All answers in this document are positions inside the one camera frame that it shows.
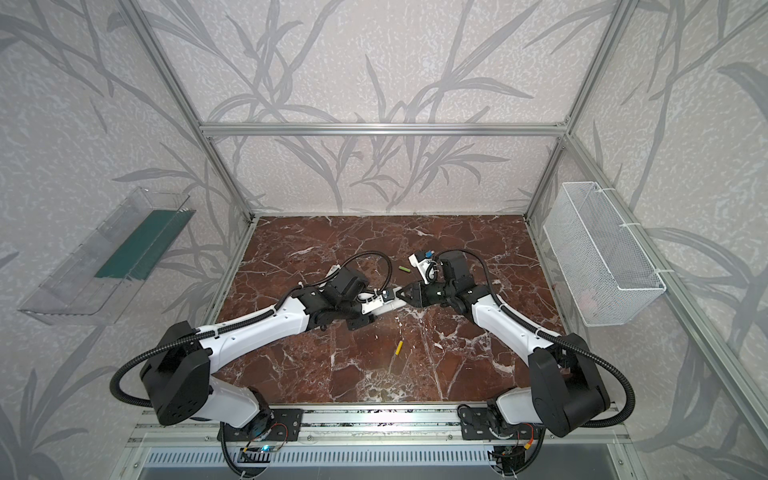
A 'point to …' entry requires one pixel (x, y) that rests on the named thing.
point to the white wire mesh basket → (606, 272)
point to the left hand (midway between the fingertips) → (375, 297)
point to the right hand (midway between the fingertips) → (401, 284)
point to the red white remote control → (375, 308)
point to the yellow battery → (399, 347)
